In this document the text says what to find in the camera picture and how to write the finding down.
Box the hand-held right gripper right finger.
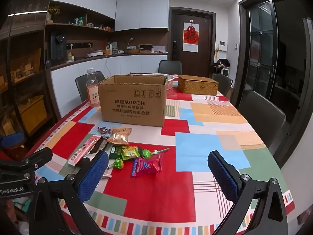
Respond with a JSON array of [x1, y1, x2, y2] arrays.
[[207, 150, 289, 235]]

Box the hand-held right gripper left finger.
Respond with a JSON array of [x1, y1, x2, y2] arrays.
[[28, 150, 109, 235]]

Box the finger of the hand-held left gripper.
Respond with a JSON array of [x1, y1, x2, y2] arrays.
[[0, 147, 53, 177], [0, 133, 25, 152]]

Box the tan snack bag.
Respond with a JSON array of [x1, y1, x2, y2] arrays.
[[107, 127, 132, 146]]

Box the brown cardboard box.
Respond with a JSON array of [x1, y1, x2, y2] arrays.
[[97, 75, 169, 128]]

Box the green lollipop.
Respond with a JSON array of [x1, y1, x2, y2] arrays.
[[107, 158, 125, 170], [142, 148, 170, 160]]

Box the long pink snack packet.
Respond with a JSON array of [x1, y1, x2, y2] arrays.
[[68, 137, 101, 166]]

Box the dark green snack packet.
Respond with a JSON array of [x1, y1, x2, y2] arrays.
[[108, 146, 144, 161]]

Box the black snack packet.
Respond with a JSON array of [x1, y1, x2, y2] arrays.
[[89, 137, 108, 155]]

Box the yellow green candy packet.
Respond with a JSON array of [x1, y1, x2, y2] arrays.
[[121, 146, 140, 159]]

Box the bright pink snack packet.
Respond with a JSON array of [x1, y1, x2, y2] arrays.
[[131, 153, 163, 177]]

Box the grey dining chair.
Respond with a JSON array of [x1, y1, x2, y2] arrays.
[[212, 73, 233, 97], [238, 90, 286, 150], [158, 60, 183, 75], [75, 71, 106, 103]]

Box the pink drink bottle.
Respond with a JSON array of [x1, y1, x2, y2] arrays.
[[86, 68, 101, 108]]

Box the woven lidded basket box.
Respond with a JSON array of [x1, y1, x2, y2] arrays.
[[177, 75, 219, 96]]

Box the white lower cabinets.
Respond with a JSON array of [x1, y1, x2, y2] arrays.
[[50, 54, 168, 120]]

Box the white cabinets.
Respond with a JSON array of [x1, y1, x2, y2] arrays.
[[50, 0, 170, 32], [50, 54, 168, 120]]

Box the white fruit basket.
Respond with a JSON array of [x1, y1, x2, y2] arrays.
[[130, 72, 175, 90]]

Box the dark clothes pile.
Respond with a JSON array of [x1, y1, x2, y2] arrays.
[[214, 59, 230, 69]]

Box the dark brown door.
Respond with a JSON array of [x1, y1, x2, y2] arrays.
[[171, 9, 214, 78]]

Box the black framed glass door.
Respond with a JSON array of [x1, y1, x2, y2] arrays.
[[245, 1, 278, 99]]

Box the white upper cabinets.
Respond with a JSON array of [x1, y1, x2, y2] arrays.
[[50, 0, 170, 32]]

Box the black wall appliance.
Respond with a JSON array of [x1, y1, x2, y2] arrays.
[[50, 32, 67, 61]]

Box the wooden wall shelf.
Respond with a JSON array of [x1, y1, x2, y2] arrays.
[[46, 1, 115, 33]]

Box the red and white wall calendar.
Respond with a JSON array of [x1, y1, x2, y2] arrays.
[[183, 21, 198, 52]]

